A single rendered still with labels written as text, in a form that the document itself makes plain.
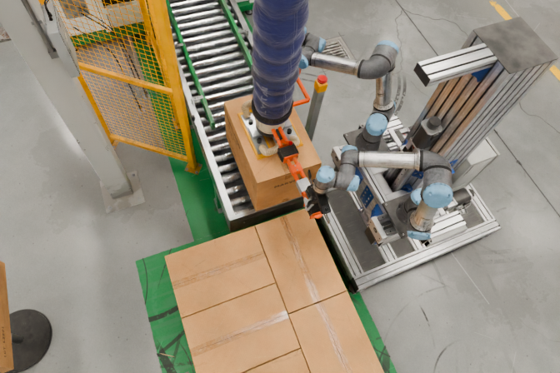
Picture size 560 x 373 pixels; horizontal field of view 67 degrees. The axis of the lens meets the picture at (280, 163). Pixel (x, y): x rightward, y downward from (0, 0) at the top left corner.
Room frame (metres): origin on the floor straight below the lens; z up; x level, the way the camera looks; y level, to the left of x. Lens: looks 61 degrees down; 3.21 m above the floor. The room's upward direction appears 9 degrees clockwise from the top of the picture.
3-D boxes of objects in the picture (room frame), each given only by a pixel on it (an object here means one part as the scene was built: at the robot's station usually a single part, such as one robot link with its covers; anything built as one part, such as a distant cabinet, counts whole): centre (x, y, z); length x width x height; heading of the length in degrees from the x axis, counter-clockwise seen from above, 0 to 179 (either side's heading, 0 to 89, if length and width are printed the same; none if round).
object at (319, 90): (1.92, -0.19, 0.50); 0.07 x 0.07 x 1.00; 29
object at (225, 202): (2.03, 0.82, 0.50); 2.31 x 0.05 x 0.19; 29
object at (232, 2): (2.35, 0.25, 0.50); 2.31 x 0.05 x 0.19; 29
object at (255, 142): (1.37, 0.17, 1.10); 0.34 x 0.10 x 0.05; 30
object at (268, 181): (1.41, 0.08, 0.87); 0.60 x 0.40 x 0.40; 30
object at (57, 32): (1.37, 1.12, 1.62); 0.20 x 0.05 x 0.30; 29
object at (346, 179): (0.94, -0.31, 1.50); 0.11 x 0.11 x 0.08; 88
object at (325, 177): (0.92, -0.21, 1.50); 0.09 x 0.08 x 0.11; 88
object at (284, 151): (1.21, -0.03, 1.20); 0.10 x 0.08 x 0.06; 120
